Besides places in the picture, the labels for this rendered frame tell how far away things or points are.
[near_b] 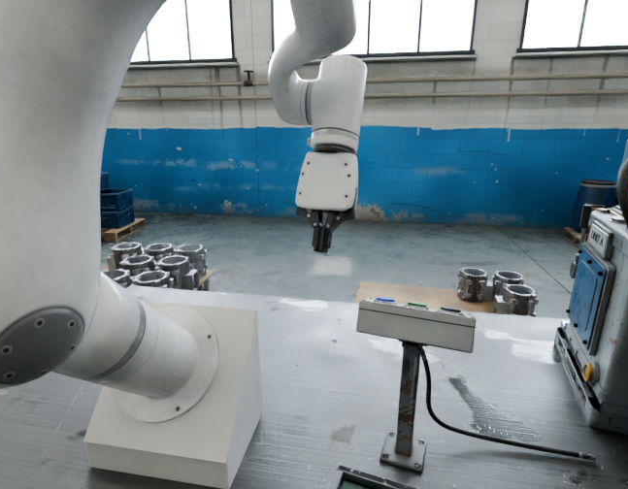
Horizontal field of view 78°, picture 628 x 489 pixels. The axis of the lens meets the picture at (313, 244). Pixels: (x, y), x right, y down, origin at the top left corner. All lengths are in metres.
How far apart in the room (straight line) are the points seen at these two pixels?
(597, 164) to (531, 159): 0.81
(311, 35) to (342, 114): 0.15
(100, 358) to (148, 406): 0.22
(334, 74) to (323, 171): 0.16
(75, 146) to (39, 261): 0.09
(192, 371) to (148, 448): 0.13
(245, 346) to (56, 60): 0.50
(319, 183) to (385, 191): 5.14
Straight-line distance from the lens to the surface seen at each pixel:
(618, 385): 0.90
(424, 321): 0.60
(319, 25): 0.58
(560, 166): 6.18
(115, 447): 0.76
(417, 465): 0.75
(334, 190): 0.65
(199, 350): 0.71
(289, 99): 0.70
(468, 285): 2.95
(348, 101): 0.69
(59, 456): 0.86
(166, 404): 0.71
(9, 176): 0.35
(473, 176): 5.88
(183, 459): 0.71
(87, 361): 0.52
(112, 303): 0.51
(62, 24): 0.34
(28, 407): 1.02
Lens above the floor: 1.33
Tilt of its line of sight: 17 degrees down
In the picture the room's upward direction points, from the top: straight up
